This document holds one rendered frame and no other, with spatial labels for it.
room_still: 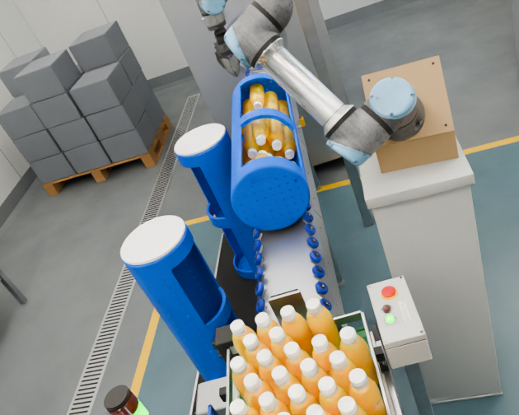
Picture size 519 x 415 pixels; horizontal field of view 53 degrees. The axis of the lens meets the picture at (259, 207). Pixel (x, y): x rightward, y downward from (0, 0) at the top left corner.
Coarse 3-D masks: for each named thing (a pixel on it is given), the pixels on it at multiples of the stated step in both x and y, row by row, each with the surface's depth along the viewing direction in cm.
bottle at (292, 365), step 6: (300, 348) 133; (300, 354) 132; (306, 354) 134; (288, 360) 133; (294, 360) 132; (300, 360) 132; (288, 366) 133; (294, 366) 132; (294, 372) 132; (300, 372) 132; (300, 378) 133
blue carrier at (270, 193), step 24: (240, 96) 240; (288, 96) 247; (240, 120) 219; (288, 120) 218; (240, 144) 202; (240, 168) 188; (264, 168) 181; (288, 168) 182; (240, 192) 186; (264, 192) 186; (288, 192) 187; (240, 216) 192; (264, 216) 193; (288, 216) 193
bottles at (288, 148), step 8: (280, 104) 250; (288, 112) 245; (288, 128) 229; (288, 136) 223; (264, 144) 221; (288, 144) 218; (272, 152) 219; (280, 152) 225; (288, 152) 216; (248, 160) 221
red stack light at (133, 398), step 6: (132, 396) 119; (126, 402) 117; (132, 402) 118; (120, 408) 116; (126, 408) 117; (132, 408) 118; (114, 414) 117; (120, 414) 117; (126, 414) 118; (132, 414) 119
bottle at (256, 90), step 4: (252, 84) 253; (256, 84) 251; (260, 84) 253; (252, 88) 249; (256, 88) 247; (260, 88) 248; (252, 92) 245; (256, 92) 243; (260, 92) 244; (252, 96) 242; (256, 96) 241; (260, 96) 241; (252, 100) 241; (256, 100) 239; (260, 100) 240; (264, 100) 243; (252, 104) 241
